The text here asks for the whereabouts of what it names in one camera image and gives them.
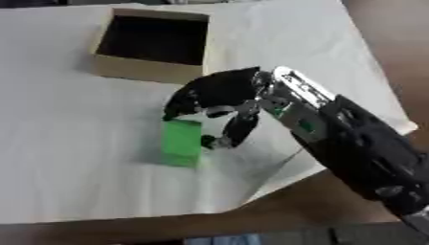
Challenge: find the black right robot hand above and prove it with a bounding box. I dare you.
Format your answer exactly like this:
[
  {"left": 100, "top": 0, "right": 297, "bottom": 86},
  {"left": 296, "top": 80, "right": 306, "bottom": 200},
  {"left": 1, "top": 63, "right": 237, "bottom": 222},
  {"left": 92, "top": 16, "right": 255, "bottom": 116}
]
[{"left": 161, "top": 65, "right": 275, "bottom": 150}]

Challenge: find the tan cardboard box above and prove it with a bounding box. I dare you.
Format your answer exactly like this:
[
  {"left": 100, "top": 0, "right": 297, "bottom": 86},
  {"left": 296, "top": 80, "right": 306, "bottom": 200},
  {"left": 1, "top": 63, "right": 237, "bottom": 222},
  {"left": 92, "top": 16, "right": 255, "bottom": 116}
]
[{"left": 88, "top": 7, "right": 215, "bottom": 85}]

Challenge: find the green rectangular block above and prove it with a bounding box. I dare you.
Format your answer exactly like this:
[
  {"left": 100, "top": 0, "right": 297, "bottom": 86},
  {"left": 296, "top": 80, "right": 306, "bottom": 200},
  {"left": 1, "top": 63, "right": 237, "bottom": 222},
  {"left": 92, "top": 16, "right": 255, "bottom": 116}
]
[{"left": 159, "top": 118, "right": 205, "bottom": 168}]

